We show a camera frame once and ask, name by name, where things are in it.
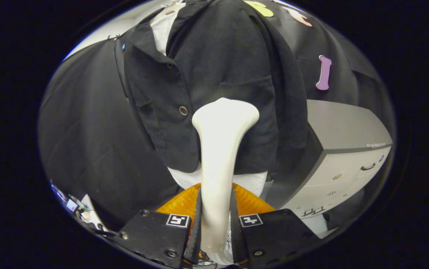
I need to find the black jacket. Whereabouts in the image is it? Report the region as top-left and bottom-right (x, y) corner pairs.
(114, 0), (309, 180)

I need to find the white plastic device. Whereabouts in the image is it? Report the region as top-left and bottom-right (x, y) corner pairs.
(81, 194), (106, 232)

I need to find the white garment steamer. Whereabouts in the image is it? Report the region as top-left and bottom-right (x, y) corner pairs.
(192, 98), (260, 266)

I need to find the white mannequin torso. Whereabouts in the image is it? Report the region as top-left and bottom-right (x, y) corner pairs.
(150, 2), (269, 198)

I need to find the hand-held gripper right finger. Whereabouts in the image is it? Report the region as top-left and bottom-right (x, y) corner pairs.
(230, 183), (321, 264)

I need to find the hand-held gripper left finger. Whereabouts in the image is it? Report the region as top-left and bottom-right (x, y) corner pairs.
(111, 183), (202, 269)

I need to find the grey and beige cabinet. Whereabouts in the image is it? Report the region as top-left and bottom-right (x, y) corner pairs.
(263, 99), (393, 239)

